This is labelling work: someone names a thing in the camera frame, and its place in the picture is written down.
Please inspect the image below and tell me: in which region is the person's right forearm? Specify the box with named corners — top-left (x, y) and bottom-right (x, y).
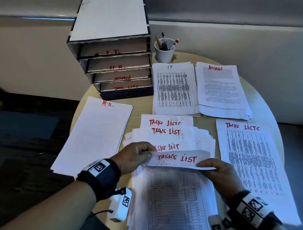
top-left (270, 220), bottom-right (299, 230)

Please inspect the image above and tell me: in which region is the Admin paper stack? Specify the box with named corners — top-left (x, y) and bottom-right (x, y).
top-left (195, 62), bottom-right (253, 120)

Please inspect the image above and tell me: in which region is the I.T. paper stack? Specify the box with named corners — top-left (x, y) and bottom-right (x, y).
top-left (152, 62), bottom-right (202, 117)

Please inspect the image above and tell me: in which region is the thin white letter sheet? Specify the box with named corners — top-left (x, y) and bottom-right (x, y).
top-left (51, 97), bottom-right (133, 177)

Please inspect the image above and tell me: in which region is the paper sheet marked ADMIN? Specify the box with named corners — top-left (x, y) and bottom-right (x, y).
top-left (196, 62), bottom-right (249, 109)

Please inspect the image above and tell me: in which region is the round wooden table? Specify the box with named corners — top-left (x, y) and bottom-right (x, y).
top-left (70, 52), bottom-right (284, 230)

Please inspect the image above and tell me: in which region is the white pen cup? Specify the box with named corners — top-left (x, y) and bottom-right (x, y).
top-left (154, 38), bottom-right (176, 64)

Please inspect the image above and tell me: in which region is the Task Lists paper stack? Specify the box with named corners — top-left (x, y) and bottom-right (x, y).
top-left (216, 119), bottom-right (301, 226)

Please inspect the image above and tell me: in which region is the person's right hand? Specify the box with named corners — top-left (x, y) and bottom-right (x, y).
top-left (196, 158), bottom-right (246, 202)

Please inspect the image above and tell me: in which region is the person's left forearm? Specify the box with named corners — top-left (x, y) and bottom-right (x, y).
top-left (0, 181), bottom-right (98, 230)

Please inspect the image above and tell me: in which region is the person's left hand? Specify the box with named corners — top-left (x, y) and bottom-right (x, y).
top-left (110, 142), bottom-right (157, 177)

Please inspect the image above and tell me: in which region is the black camera cable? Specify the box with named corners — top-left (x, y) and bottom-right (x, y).
top-left (89, 209), bottom-right (114, 218)

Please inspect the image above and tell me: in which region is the black marker wrist strap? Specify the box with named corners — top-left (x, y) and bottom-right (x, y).
top-left (76, 158), bottom-right (122, 202)
top-left (226, 191), bottom-right (282, 230)

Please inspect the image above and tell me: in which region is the cardboard document tray organizer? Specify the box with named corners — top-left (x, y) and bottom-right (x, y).
top-left (67, 0), bottom-right (152, 58)

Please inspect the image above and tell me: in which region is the H.R. paper stack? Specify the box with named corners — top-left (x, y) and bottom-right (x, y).
top-left (51, 96), bottom-right (134, 178)

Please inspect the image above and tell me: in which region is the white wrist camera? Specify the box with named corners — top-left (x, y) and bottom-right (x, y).
top-left (108, 187), bottom-right (133, 223)
top-left (208, 214), bottom-right (234, 230)

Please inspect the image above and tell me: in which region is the paper sheet marked IT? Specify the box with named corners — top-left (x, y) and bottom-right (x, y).
top-left (152, 63), bottom-right (199, 114)

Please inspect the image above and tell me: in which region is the unsorted pile of papers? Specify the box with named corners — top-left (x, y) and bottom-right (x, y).
top-left (123, 114), bottom-right (216, 230)

